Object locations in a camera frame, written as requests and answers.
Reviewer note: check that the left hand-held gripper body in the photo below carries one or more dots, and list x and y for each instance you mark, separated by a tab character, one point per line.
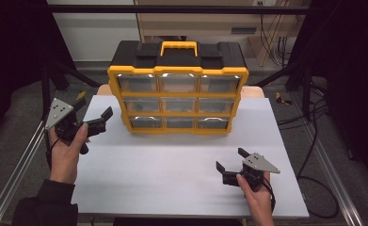
59	113

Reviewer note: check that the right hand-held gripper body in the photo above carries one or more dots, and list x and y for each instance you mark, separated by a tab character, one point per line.
257	163

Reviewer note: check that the clear plastic drawer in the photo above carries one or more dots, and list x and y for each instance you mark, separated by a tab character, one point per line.
140	105

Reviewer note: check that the yellow black drawer organizer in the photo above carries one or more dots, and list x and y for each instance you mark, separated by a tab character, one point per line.
178	58

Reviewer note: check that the person's right hand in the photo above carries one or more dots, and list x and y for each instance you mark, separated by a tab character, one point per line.
260	201

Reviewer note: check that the person's left hand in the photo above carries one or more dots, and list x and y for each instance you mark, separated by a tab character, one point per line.
64	160

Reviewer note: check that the yellow black tape marker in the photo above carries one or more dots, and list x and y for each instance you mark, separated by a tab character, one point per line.
280	99
80	94

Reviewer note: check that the black metal stand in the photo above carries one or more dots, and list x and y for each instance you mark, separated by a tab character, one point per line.
306	94
45	84

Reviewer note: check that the wooden table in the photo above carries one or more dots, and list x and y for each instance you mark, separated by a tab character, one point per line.
253	91

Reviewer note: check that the dark curtain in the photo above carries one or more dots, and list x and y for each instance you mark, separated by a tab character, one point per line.
12	62
344	78

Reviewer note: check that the set of clear drawers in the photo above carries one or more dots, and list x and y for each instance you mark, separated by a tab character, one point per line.
219	84

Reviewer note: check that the black horizontal bar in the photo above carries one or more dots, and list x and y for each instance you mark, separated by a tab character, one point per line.
109	9

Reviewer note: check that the aluminium floor rail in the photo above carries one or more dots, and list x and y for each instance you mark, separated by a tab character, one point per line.
21	163
335	185

